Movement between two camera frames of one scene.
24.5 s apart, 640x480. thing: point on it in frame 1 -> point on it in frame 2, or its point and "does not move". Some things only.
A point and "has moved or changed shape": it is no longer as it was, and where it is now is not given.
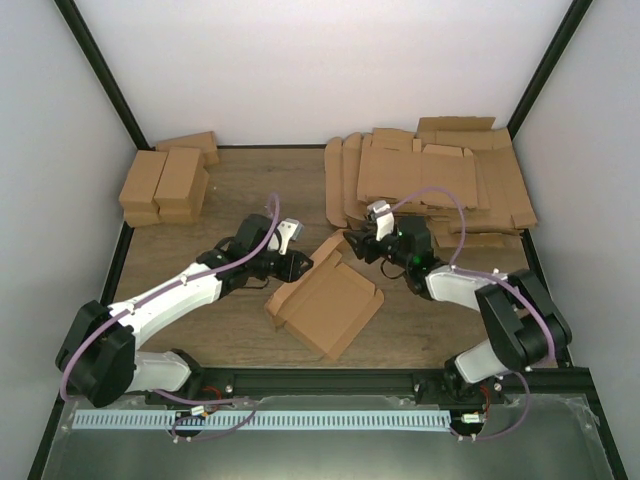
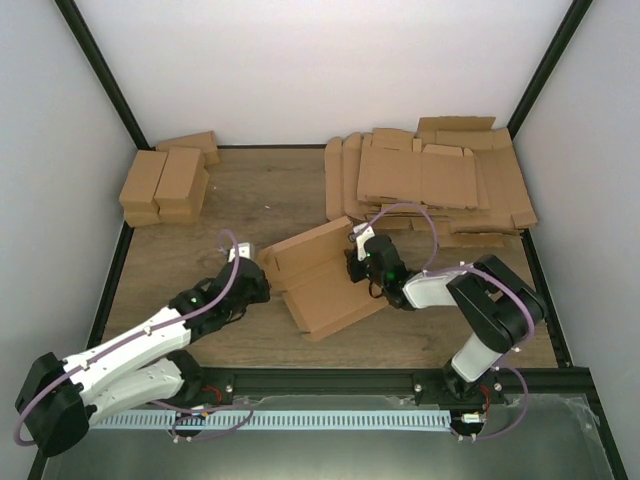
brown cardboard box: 328,306 has moved or changed shape
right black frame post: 549,63 does not move
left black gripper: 291,273 -> 263,294
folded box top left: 141,182 does not move
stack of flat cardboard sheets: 457,174 does not move
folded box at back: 206,142 does not move
